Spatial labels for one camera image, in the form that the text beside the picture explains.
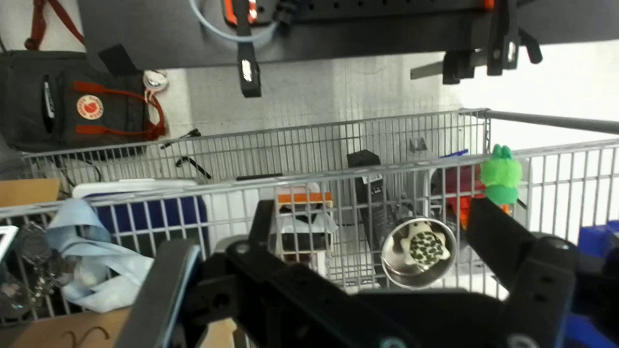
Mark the white cable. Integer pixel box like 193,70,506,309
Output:
189,0,280,45

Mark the spotted toy turtle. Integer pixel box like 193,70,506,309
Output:
400,221,451,269

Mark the blue bin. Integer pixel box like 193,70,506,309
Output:
565,220,619,348

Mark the wire mesh basket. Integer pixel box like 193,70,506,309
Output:
0,108,619,325

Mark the black and orange clamp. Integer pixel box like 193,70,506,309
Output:
222,0,263,98

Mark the flat cardboard sheet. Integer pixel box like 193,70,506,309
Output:
0,306,238,348

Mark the black cable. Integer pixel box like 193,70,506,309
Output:
160,128,214,180

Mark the green plush toy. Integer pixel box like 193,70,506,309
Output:
479,144,524,206

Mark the cardboard box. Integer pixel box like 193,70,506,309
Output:
0,178,61,208

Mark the red strap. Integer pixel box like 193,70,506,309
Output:
24,0,86,51

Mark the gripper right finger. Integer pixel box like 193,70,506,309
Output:
466,197,619,348

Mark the grey flat panel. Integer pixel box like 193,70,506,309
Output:
115,239,202,348

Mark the black backpack with red straps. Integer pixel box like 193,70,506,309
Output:
0,48,168,153

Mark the white and blue container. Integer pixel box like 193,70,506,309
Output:
73,178,211,258

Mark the red object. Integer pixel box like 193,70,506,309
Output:
432,164,487,229

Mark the metal bowl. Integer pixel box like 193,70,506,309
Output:
381,216,458,290

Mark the light blue cloth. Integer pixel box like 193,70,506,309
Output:
46,198,155,313

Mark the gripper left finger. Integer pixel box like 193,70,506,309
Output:
184,200,402,348

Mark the black rectangular device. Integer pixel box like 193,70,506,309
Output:
347,149,403,254

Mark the orange and white box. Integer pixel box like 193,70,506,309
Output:
272,185,335,274

